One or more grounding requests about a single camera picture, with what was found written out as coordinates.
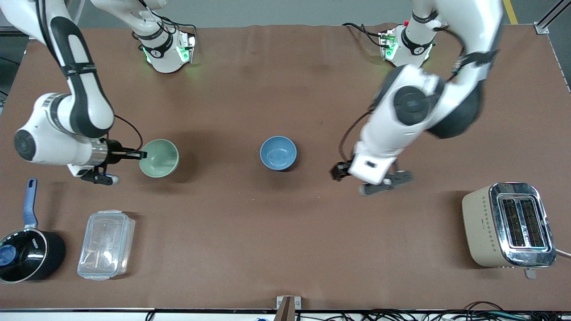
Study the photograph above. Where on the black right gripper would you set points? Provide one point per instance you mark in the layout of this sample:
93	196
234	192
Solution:
114	149

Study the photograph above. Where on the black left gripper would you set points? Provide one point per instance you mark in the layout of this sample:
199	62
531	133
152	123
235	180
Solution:
340	170

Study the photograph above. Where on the green bowl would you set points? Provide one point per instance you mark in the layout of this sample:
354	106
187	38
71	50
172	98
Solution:
159	159

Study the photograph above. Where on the blue bowl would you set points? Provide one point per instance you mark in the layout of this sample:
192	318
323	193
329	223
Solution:
278	152

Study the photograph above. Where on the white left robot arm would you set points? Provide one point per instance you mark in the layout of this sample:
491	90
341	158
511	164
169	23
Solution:
415	104

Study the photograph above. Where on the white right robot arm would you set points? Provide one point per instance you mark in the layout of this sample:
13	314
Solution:
84	102

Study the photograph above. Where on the brown table mat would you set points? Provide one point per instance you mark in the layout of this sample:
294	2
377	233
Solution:
285	245

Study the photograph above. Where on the clear plastic lidded container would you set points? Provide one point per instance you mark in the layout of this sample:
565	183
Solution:
106	245

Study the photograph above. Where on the glass lid with blue knob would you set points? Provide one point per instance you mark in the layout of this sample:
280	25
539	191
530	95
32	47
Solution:
22	256

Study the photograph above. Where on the beige and chrome toaster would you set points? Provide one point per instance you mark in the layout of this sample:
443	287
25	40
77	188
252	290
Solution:
484	227

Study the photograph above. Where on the base connector bracket green light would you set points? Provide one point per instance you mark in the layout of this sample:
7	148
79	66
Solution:
387	44
187	49

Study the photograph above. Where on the metal table edge bracket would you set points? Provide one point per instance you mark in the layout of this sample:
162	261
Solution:
287	307

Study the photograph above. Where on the aluminium frame profile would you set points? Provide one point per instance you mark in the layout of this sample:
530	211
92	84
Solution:
546	22
13	31

